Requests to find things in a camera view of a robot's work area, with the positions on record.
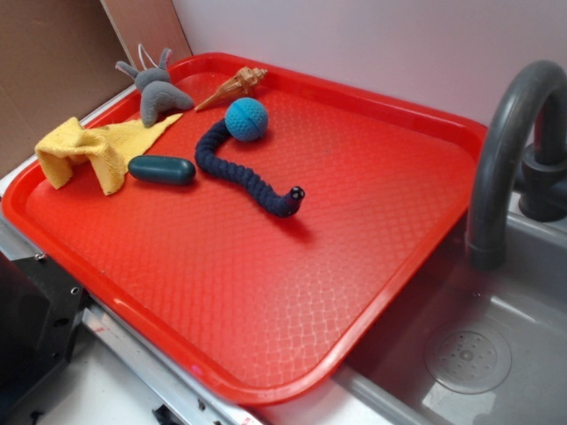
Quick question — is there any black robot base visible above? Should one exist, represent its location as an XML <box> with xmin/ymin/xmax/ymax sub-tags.
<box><xmin>1</xmin><ymin>255</ymin><xmax>87</xmax><ymax>421</ymax></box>

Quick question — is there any navy rope snake toy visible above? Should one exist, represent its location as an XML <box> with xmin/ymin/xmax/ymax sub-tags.
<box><xmin>195</xmin><ymin>119</ymin><xmax>306</xmax><ymax>218</ymax></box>

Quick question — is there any dark teal capsule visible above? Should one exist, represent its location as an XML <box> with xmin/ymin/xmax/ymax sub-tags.
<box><xmin>128</xmin><ymin>155</ymin><xmax>196</xmax><ymax>185</ymax></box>

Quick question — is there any tan spiral seashell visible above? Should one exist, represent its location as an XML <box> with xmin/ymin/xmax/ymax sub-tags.
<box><xmin>195</xmin><ymin>66</ymin><xmax>268</xmax><ymax>112</ymax></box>

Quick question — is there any gray toy sink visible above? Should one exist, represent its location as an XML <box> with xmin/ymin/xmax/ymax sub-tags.
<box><xmin>331</xmin><ymin>189</ymin><xmax>567</xmax><ymax>425</ymax></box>

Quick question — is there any brown cardboard panel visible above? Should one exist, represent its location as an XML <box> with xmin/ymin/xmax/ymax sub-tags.
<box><xmin>1</xmin><ymin>1</ymin><xmax>191</xmax><ymax>175</ymax></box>

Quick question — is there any red plastic tray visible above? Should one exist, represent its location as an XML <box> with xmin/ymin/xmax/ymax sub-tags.
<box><xmin>2</xmin><ymin>65</ymin><xmax>486</xmax><ymax>406</ymax></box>

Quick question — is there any blue textured ball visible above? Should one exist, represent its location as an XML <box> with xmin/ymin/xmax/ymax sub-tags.
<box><xmin>225</xmin><ymin>97</ymin><xmax>268</xmax><ymax>142</ymax></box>

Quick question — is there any gray toy faucet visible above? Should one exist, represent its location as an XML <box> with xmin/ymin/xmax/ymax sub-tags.
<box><xmin>465</xmin><ymin>60</ymin><xmax>566</xmax><ymax>270</ymax></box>

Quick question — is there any gray plush animal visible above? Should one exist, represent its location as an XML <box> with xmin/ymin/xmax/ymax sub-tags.
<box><xmin>115</xmin><ymin>48</ymin><xmax>194</xmax><ymax>128</ymax></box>

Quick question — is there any yellow cloth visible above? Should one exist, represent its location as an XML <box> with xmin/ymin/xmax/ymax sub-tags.
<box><xmin>35</xmin><ymin>113</ymin><xmax>182</xmax><ymax>196</ymax></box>

